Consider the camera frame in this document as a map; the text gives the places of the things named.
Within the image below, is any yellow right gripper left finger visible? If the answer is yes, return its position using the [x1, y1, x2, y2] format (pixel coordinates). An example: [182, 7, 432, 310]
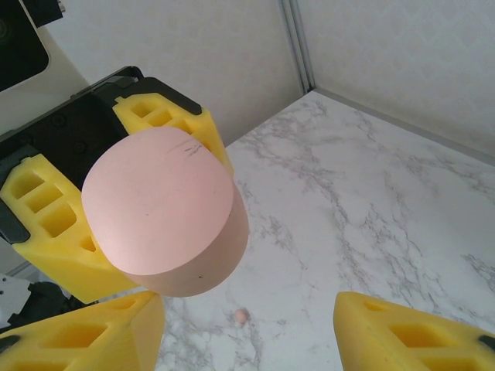
[0, 289, 166, 371]

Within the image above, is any aluminium frame post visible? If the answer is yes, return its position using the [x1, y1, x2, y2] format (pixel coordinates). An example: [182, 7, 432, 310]
[276, 0, 324, 94]

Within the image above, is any peach earbud charging case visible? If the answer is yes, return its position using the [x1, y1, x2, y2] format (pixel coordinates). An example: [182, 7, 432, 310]
[80, 128, 248, 298]

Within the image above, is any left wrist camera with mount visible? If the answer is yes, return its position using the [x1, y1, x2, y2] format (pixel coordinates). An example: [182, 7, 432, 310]
[0, 0, 90, 96]

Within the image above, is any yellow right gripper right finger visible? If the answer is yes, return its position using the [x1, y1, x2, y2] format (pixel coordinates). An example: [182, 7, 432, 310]
[334, 291, 495, 371]

